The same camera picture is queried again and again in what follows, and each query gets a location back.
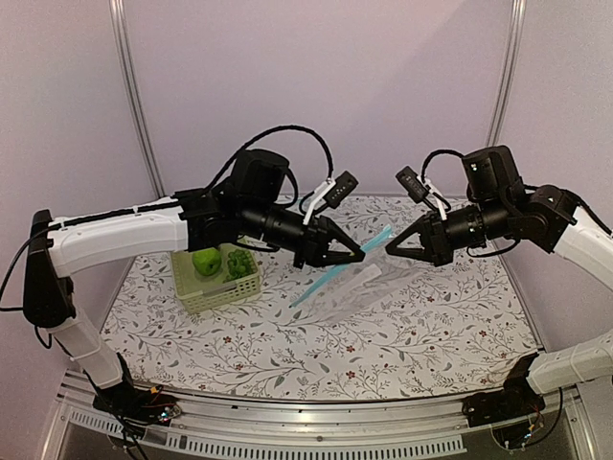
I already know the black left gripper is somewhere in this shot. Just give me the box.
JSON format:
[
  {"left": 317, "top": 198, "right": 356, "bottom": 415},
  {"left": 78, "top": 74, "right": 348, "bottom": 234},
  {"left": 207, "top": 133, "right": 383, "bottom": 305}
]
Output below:
[{"left": 241, "top": 199, "right": 367, "bottom": 271}]

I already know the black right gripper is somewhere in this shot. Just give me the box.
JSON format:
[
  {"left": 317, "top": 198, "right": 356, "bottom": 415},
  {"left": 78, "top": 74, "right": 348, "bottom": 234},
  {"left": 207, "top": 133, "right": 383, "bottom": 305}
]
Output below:
[{"left": 387, "top": 195, "right": 511, "bottom": 265}]

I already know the clear blue zip top bag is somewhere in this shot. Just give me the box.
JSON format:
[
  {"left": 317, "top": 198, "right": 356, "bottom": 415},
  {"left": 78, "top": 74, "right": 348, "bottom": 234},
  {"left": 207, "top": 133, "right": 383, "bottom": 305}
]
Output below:
[{"left": 290, "top": 225, "right": 423, "bottom": 325}]

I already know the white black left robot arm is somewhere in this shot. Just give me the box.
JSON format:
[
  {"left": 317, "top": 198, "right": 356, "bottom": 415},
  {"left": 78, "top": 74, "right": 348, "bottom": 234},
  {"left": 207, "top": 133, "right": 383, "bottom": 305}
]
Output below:
[{"left": 18, "top": 148, "right": 365, "bottom": 426}]

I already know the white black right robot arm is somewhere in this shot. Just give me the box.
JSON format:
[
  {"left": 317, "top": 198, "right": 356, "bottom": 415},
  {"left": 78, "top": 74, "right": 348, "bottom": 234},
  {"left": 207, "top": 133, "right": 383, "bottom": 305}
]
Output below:
[{"left": 386, "top": 146, "right": 612, "bottom": 427}]

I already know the green grape bunch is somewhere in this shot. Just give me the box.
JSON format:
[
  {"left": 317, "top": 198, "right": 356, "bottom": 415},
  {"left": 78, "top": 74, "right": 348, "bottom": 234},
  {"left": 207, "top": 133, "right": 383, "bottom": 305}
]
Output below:
[{"left": 225, "top": 248, "right": 254, "bottom": 282}]

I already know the floral patterned table mat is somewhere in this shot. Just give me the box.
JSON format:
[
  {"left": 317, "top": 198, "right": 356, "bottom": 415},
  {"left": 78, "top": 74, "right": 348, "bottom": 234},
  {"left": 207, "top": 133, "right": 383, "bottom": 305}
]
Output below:
[{"left": 102, "top": 252, "right": 540, "bottom": 400}]

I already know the green apple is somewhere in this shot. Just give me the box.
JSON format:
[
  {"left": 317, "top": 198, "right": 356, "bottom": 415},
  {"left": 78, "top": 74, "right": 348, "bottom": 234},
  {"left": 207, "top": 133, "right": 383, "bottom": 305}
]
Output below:
[{"left": 192, "top": 247, "right": 222, "bottom": 277}]

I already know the light green perforated plastic basket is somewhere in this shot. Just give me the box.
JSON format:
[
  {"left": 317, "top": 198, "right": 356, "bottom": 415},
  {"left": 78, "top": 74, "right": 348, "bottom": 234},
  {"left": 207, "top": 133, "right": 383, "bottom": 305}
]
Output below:
[{"left": 170, "top": 243, "right": 261, "bottom": 313}]

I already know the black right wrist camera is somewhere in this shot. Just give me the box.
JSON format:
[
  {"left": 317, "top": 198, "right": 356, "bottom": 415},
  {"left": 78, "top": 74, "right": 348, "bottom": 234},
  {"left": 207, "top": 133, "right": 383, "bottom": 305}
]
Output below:
[{"left": 396, "top": 166, "right": 451, "bottom": 220}]

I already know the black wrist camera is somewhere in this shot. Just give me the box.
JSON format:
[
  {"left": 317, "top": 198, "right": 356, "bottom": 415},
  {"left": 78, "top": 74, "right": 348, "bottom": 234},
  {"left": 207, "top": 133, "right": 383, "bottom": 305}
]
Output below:
[
  {"left": 396, "top": 166, "right": 451, "bottom": 220},
  {"left": 299, "top": 171, "right": 358, "bottom": 224}
]

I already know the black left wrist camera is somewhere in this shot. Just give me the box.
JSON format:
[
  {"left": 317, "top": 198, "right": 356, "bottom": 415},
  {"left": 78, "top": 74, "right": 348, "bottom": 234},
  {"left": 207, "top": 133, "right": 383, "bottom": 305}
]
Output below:
[{"left": 299, "top": 171, "right": 358, "bottom": 224}]

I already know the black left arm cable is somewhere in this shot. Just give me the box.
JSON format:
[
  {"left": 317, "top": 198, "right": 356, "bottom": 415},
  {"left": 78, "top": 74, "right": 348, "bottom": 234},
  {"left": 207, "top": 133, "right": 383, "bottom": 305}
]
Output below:
[{"left": 205, "top": 125, "right": 335, "bottom": 193}]

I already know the right aluminium frame post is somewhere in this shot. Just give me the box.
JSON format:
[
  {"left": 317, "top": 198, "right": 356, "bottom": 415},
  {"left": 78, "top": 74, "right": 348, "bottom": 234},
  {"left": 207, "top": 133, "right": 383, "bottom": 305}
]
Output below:
[{"left": 486, "top": 0, "right": 527, "bottom": 146}]

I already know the aluminium frame post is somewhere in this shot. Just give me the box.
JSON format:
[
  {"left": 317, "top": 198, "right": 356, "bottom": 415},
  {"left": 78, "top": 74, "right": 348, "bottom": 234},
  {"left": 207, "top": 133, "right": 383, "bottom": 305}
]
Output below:
[
  {"left": 108, "top": 0, "right": 166, "bottom": 197},
  {"left": 486, "top": 0, "right": 527, "bottom": 146}
]

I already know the aluminium front rail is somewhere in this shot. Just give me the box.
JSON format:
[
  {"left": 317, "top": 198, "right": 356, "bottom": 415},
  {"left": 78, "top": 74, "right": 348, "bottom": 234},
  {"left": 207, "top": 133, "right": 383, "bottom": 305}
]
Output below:
[{"left": 40, "top": 371, "right": 604, "bottom": 459}]

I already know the left aluminium frame post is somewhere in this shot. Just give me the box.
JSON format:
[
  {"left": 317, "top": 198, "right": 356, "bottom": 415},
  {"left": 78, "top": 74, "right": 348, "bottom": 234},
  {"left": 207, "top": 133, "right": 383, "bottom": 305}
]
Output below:
[{"left": 108, "top": 0, "right": 166, "bottom": 197}]

